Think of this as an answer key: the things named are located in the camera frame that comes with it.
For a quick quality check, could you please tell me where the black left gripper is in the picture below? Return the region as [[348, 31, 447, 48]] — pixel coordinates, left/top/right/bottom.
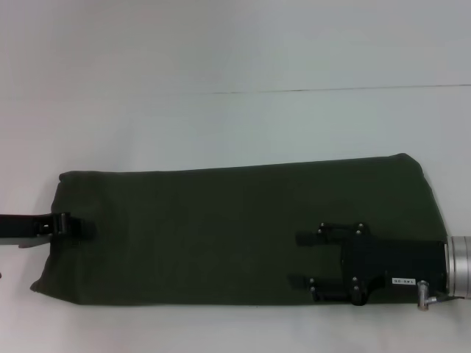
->
[[0, 211, 96, 249]]

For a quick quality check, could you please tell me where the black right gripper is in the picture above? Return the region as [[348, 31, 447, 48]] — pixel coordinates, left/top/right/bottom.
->
[[288, 221, 447, 307]]

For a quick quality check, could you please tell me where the dark green t-shirt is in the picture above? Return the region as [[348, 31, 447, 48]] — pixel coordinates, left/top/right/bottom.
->
[[29, 152, 448, 307]]

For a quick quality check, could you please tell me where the right gripper plug cable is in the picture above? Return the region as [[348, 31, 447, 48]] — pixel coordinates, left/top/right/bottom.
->
[[417, 279, 465, 312]]

